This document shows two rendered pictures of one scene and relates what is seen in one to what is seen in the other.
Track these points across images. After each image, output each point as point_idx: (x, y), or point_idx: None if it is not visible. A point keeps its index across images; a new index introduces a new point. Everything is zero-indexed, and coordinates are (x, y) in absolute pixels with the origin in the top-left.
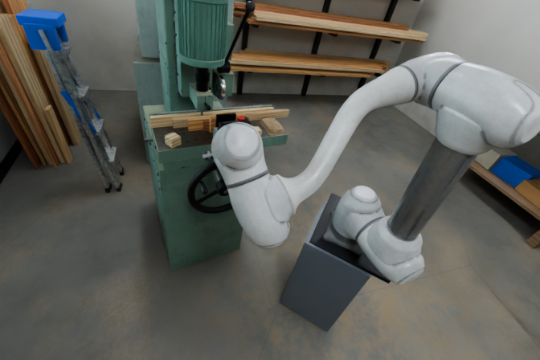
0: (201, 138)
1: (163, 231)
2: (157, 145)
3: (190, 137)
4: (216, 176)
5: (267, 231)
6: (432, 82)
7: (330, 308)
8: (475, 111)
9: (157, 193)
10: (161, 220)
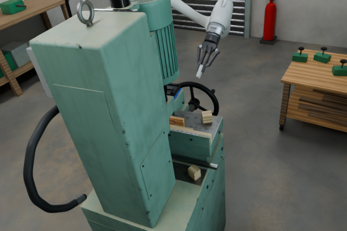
0: (182, 117)
1: (219, 224)
2: (219, 121)
3: (190, 120)
4: (192, 109)
5: None
6: None
7: None
8: None
9: (211, 225)
10: None
